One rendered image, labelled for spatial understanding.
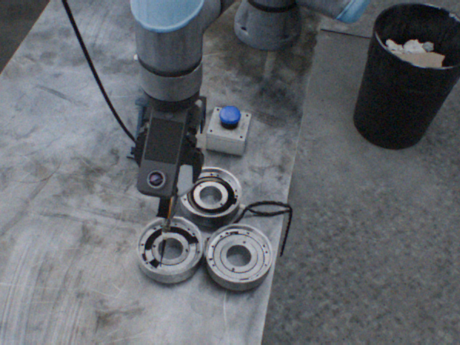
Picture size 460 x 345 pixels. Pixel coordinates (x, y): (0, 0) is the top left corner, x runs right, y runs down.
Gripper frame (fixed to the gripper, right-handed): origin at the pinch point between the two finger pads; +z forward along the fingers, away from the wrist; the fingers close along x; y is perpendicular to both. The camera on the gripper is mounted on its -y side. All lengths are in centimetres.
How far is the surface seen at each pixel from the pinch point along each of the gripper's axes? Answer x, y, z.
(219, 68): 1.1, 43.1, 13.3
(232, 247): -10.2, -0.7, 10.7
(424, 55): -56, 116, 58
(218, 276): -9.2, -6.8, 9.3
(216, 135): -2.8, 20.5, 8.9
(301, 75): -16.0, 45.4, 13.3
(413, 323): -63, 36, 93
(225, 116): -3.9, 22.7, 5.9
